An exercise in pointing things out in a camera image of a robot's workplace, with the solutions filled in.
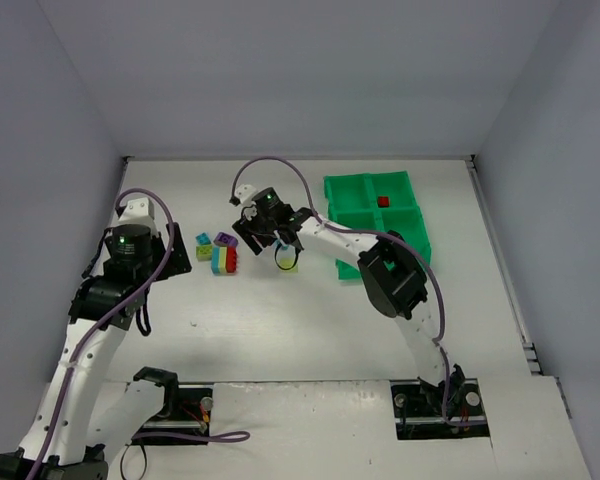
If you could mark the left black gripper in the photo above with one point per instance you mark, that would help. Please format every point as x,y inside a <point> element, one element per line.
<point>178,248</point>

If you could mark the lime green small lego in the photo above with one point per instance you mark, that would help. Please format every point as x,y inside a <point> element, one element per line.
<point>204,252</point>

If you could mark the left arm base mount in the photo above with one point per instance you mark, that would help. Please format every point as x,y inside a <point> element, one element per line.
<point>191,416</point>

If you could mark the teal small lego brick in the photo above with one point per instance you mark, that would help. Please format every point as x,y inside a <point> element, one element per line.
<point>203,239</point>

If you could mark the green divided sorting tray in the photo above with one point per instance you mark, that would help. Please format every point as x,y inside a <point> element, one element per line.
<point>352,202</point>

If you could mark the small red lego cube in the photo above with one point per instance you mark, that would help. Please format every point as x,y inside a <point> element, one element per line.
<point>383,201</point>

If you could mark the lime green lego brick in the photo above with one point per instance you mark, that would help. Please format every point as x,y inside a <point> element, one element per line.
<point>288,265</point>

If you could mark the purple sloped lego brick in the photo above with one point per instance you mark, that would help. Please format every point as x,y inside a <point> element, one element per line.
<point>224,239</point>

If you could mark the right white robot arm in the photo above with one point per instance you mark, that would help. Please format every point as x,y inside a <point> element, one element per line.
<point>393,278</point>

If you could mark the teal yellow red lego stack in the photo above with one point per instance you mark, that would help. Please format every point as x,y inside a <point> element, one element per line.
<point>224,260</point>

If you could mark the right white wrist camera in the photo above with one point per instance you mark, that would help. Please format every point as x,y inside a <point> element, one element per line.
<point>243,195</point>

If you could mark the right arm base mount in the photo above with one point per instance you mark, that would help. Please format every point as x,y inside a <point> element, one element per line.
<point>416,419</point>

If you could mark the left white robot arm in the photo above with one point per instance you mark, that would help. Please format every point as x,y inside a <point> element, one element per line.
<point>65,441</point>

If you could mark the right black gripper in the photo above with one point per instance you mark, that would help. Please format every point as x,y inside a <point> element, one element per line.
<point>250,237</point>

